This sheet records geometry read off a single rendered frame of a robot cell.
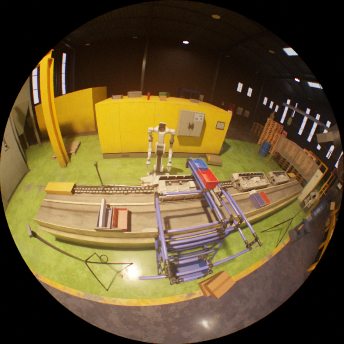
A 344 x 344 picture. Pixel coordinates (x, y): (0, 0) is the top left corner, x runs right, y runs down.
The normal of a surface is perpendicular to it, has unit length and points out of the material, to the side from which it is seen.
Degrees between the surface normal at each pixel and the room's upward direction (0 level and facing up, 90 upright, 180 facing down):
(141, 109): 90
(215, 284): 0
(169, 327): 0
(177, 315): 0
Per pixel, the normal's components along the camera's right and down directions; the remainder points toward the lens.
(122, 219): 0.12, -0.76
